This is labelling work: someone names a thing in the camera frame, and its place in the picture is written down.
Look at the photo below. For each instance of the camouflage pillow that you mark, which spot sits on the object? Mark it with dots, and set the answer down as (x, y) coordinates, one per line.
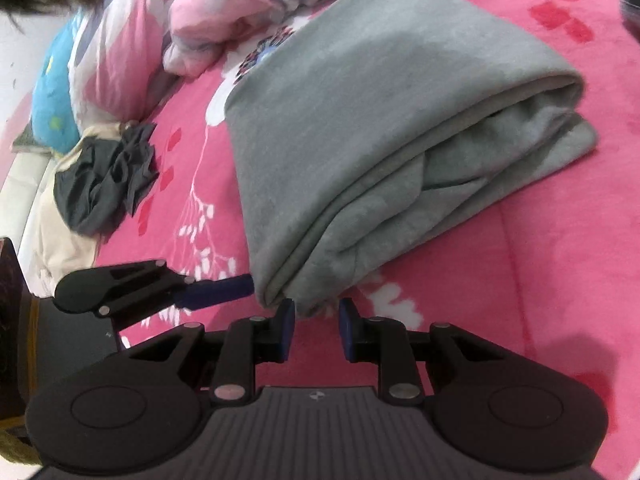
(30, 140)

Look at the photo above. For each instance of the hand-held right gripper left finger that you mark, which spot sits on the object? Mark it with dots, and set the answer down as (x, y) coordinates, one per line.
(286, 332)

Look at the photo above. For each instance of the blue dotted pillow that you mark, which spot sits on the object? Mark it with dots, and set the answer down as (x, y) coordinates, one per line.
(52, 100)

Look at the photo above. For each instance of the padded pink white headboard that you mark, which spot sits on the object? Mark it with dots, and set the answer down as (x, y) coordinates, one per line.
(20, 195)

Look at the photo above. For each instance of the pink printed quilt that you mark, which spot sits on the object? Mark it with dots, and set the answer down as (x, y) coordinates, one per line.
(210, 5)

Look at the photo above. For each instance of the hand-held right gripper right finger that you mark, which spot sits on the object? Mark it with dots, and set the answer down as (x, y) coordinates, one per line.
(346, 332)

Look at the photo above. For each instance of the dark grey garment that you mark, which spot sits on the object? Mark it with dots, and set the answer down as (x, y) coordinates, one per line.
(100, 185)

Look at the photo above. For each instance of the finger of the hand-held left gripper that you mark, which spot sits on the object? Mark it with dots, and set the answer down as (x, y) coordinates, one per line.
(220, 290)

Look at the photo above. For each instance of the grey sweatshirt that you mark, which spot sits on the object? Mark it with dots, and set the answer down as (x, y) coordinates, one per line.
(375, 110)

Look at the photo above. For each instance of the beige garment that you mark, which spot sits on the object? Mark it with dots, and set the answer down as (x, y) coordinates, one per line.
(65, 255)

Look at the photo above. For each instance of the pink floral bed sheet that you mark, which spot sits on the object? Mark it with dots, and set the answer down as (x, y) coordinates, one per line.
(550, 210)

